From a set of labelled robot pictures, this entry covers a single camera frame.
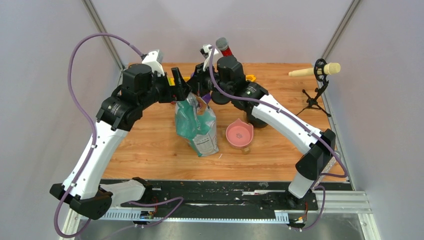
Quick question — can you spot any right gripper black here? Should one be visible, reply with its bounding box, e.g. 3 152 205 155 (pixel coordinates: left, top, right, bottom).
187 63 233 98

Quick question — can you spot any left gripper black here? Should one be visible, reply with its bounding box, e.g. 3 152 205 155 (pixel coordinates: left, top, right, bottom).
139 66 193 110

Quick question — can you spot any green pet food bag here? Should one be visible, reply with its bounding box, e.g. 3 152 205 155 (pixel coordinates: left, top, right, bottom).
174 93 219 157

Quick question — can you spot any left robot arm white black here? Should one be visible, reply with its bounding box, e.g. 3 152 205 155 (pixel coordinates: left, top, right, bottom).
50 63 191 220

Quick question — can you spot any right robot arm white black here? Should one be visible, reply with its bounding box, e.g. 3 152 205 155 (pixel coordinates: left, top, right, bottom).
187 56 336 209

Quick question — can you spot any pink cat-ear pet bowl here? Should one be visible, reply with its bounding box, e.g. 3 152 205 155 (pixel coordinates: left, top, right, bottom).
225 118 254 149

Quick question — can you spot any black pet bowl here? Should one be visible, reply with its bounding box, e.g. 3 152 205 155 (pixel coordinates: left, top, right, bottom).
245 113 268 129

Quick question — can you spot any purple metronome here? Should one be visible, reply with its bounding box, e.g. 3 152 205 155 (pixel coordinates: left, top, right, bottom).
201 93 212 104

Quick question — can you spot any black round-base mic stand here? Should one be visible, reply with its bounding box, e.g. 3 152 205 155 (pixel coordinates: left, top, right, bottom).
210 91 231 105

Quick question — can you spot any red glitter microphone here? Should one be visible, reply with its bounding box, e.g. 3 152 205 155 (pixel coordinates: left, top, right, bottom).
215 37 233 57

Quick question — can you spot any yellow orange toy triangle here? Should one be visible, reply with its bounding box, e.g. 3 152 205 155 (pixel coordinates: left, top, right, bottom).
245 74 257 82

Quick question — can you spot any small wooden block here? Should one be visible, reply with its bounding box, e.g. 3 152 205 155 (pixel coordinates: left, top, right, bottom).
241 147 251 155

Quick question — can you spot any cream microphone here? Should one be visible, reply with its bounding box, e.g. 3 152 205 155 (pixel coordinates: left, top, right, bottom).
288 62 341 77

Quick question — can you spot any silver glitter microphone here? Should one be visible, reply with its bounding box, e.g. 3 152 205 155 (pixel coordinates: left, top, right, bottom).
311 156 338 190

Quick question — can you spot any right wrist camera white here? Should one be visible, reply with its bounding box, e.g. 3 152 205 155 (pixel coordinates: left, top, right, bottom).
200 44 220 72

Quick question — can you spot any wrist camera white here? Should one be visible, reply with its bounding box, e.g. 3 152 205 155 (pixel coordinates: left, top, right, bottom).
200 44 220 72
141 49 165 76

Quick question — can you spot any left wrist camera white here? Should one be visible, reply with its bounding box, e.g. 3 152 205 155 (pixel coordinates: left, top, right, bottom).
141 49 165 76

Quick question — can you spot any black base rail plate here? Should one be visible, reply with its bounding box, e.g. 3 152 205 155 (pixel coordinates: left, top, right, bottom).
102 178 321 220

